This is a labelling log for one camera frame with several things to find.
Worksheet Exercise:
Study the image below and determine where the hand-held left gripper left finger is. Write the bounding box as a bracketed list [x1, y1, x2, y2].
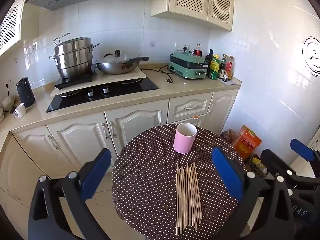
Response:
[28, 148, 112, 240]

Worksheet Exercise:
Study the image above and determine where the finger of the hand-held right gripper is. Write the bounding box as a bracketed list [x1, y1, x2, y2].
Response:
[290, 138, 320, 165]
[260, 149, 317, 195]

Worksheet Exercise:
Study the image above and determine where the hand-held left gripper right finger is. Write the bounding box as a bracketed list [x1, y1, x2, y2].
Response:
[211, 147, 295, 240]

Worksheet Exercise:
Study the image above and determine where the row of wooden chopsticks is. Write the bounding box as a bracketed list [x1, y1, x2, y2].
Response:
[176, 162, 202, 235]

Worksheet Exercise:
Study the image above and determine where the pink cup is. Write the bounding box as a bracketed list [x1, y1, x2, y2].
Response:
[174, 122, 197, 155]

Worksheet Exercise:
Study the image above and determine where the spotted snack packet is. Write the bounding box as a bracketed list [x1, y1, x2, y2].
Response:
[247, 155, 267, 178]

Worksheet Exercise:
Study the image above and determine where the orange rice bag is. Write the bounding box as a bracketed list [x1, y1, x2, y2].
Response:
[231, 125, 262, 162]

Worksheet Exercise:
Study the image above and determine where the cooking oil bottle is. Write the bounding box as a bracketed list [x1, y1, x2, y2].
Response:
[220, 129, 238, 145]

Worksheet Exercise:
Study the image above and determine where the brown polka dot tablecloth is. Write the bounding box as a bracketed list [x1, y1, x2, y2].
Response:
[112, 124, 247, 240]

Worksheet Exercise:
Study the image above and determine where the cream kitchen base cabinet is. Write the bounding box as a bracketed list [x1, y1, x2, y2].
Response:
[0, 66, 242, 240]

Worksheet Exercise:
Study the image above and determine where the black glass gas hob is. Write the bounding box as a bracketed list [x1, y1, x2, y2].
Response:
[46, 74, 159, 113]

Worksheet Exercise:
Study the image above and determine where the beige board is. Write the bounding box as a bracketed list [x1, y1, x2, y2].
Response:
[50, 66, 146, 97]

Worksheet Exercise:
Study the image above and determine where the black induction cooker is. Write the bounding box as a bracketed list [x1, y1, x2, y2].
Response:
[54, 64, 97, 89]

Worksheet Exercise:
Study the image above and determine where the white mug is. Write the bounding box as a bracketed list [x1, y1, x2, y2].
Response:
[14, 103, 27, 118]

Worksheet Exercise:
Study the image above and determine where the red label sauce bottle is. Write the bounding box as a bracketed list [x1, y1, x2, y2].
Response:
[222, 56, 234, 82]

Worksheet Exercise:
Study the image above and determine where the green yellow bottle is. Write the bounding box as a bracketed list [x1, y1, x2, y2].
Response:
[209, 54, 220, 80]

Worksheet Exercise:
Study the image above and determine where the steel wok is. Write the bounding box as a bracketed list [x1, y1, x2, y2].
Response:
[95, 56, 150, 75]

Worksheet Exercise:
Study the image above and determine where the dark sauce bottle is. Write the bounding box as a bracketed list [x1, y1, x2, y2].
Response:
[217, 54, 227, 79]

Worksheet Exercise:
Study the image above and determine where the black electric kettle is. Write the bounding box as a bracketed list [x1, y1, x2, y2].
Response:
[16, 77, 35, 108]

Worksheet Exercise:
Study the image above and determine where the stack of white bowls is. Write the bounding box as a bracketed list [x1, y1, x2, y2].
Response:
[0, 95, 16, 120]

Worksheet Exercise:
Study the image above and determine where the dark glass bottle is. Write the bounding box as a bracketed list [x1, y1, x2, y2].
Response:
[205, 49, 215, 77]

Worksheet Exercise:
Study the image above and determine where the stainless steel steamer pot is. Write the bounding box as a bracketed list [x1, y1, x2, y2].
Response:
[49, 32, 100, 79]

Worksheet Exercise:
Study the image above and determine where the green electric grill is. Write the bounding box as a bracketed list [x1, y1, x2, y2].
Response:
[167, 51, 209, 80]

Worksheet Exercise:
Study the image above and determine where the glass wok lid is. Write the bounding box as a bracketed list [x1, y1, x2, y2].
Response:
[96, 50, 134, 63]

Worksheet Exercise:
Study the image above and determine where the round white wall vent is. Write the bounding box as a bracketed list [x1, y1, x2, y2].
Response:
[302, 36, 320, 77]

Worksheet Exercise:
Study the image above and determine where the black power cable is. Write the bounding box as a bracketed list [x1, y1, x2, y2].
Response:
[140, 64, 175, 83]

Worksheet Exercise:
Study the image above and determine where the cream lattice wall cabinet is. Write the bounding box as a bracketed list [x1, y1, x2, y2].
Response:
[0, 0, 28, 57]
[151, 0, 243, 32]

